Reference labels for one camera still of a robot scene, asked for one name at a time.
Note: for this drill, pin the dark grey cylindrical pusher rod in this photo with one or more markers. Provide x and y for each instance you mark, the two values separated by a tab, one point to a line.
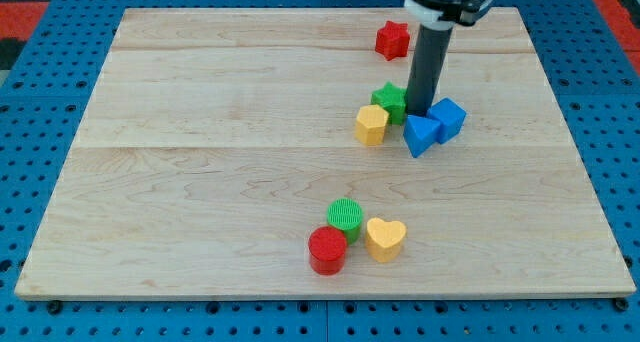
427	63

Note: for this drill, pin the yellow hexagon block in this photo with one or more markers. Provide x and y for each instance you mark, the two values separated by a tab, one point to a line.
370	127

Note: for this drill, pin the light wooden board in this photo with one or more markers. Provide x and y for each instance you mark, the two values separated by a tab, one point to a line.
215	140

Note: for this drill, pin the red star block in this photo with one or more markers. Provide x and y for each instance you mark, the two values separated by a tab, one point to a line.
392	40

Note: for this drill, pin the green star block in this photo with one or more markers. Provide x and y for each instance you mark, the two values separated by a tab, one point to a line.
392	99

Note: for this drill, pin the blue cube block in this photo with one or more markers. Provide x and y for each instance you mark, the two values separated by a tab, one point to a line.
450	115

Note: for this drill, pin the blue triangle block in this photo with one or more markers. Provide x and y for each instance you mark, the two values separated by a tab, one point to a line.
420	133

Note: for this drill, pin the green cylinder block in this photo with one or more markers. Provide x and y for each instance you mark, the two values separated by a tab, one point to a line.
346	215

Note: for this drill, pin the yellow heart block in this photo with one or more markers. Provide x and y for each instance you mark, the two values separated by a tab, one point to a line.
384	239

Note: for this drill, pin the red cylinder block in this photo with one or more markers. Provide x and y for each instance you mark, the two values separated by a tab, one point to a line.
327	250

